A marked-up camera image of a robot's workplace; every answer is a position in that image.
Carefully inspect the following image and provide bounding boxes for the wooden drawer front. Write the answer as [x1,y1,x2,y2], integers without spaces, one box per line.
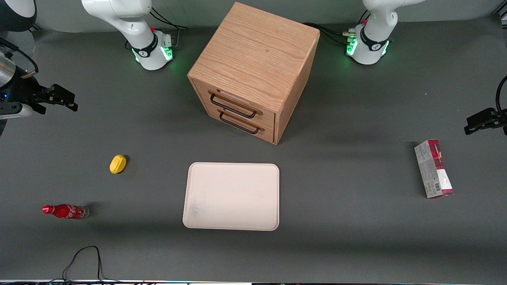
[193,79,276,126]
[203,106,276,144]

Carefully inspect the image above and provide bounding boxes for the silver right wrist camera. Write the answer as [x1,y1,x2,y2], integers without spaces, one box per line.
[0,102,34,120]

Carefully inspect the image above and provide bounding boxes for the beige plastic tray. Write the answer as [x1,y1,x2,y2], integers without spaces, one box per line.
[182,162,280,232]

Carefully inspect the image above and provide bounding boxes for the black metal drawer handle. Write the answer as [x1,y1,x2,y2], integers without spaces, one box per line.
[218,108,265,135]
[208,90,263,119]

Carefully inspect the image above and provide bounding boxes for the red and grey carton box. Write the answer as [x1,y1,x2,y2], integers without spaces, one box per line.
[414,139,455,199]

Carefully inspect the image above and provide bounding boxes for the black right arm base cable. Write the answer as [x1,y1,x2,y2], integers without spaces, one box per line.
[150,7,189,51]

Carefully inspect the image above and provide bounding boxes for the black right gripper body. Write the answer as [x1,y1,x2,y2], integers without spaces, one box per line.
[0,76,52,116]

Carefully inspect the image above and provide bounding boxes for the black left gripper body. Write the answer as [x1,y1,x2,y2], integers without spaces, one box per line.
[492,109,507,135]

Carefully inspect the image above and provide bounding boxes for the thick black right wrist cable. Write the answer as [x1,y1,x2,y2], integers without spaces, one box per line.
[0,37,39,79]

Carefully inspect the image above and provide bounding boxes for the yellow lemon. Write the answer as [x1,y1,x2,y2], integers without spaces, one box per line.
[109,154,128,175]

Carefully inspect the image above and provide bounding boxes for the wooden drawer cabinet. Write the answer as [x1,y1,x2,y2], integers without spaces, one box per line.
[187,2,321,145]

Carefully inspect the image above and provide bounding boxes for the black left arm base cable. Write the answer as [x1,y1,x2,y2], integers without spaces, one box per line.
[302,9,372,46]

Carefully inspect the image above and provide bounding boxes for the black arm base cable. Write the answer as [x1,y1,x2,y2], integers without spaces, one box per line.
[302,9,372,46]
[150,7,189,51]

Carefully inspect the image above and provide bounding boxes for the thin black cable loop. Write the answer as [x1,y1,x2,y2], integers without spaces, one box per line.
[61,245,119,283]

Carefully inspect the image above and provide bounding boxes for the red coke bottle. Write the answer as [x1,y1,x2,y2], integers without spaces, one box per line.
[42,203,90,220]

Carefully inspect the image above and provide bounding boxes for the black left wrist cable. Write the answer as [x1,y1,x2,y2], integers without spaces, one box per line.
[495,74,507,116]

